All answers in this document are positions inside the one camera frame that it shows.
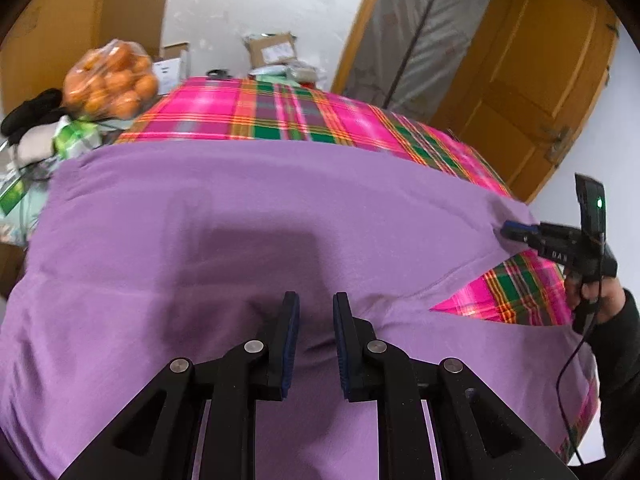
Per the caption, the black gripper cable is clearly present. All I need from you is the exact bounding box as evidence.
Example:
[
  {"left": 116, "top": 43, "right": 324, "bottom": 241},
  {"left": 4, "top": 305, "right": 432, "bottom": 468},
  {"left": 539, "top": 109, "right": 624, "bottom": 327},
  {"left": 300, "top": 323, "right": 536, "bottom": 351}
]
[{"left": 555, "top": 244, "right": 608, "bottom": 466}]

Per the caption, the black clothing pile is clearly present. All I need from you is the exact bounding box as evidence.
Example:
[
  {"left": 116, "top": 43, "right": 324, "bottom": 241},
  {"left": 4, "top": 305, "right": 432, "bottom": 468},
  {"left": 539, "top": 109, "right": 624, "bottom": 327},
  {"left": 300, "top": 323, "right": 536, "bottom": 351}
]
[{"left": 1, "top": 88, "right": 67, "bottom": 145}]

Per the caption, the wooden wardrobe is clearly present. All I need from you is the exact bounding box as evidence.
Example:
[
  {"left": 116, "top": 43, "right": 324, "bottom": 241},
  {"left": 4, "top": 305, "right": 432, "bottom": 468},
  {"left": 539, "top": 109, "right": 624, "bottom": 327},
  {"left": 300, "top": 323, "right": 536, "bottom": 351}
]
[{"left": 1, "top": 0, "right": 165, "bottom": 113}]

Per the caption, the pink plaid bed sheet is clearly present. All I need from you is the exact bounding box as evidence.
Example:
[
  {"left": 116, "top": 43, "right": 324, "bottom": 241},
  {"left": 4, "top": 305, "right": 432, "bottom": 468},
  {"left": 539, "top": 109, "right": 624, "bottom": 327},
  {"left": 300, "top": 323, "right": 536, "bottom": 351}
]
[{"left": 113, "top": 76, "right": 601, "bottom": 463}]

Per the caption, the wooden door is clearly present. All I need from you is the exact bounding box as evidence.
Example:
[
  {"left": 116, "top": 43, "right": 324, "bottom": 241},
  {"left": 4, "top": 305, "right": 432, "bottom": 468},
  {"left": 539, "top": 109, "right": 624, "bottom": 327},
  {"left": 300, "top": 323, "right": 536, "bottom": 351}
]
[{"left": 431, "top": 0, "right": 617, "bottom": 203}]

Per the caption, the person's right hand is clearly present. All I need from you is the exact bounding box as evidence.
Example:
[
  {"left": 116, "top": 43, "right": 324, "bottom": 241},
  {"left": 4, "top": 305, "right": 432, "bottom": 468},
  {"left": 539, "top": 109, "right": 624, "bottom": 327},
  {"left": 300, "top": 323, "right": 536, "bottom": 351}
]
[{"left": 564, "top": 273, "right": 626, "bottom": 324}]

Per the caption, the bag of oranges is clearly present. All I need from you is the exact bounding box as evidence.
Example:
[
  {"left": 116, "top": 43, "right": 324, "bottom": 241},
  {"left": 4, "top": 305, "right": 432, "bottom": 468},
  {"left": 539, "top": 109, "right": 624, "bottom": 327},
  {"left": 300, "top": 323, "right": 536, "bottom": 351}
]
[{"left": 62, "top": 39, "right": 160, "bottom": 122}]

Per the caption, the purple fleece garment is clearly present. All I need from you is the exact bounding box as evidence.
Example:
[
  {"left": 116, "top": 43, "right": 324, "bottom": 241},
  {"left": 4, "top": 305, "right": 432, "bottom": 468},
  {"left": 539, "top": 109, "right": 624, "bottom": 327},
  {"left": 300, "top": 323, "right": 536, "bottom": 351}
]
[{"left": 1, "top": 141, "right": 594, "bottom": 479}]

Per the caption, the green white milk carton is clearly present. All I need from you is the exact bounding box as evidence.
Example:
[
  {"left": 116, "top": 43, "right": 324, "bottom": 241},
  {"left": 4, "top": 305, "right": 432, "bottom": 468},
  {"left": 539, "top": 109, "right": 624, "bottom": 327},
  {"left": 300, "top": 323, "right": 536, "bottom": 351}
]
[{"left": 0, "top": 174, "right": 28, "bottom": 216}]

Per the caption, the black sleeve right forearm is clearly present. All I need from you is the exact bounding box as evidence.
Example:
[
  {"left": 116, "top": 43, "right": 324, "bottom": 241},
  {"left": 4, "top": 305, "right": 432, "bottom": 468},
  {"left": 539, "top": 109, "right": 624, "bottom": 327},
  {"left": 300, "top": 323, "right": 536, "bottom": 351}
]
[{"left": 587, "top": 289, "right": 639, "bottom": 460}]

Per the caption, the white product box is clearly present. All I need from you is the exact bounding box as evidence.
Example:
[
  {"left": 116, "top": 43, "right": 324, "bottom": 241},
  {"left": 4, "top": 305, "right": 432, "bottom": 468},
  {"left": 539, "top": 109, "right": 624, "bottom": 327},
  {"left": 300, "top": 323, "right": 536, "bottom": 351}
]
[{"left": 152, "top": 42, "right": 190, "bottom": 96}]

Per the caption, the cardboard box with label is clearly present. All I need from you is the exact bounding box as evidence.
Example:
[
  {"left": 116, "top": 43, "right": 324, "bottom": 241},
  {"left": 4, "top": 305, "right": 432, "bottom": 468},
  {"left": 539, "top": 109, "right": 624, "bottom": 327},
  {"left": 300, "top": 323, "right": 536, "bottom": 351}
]
[{"left": 243, "top": 32, "right": 297, "bottom": 68}]

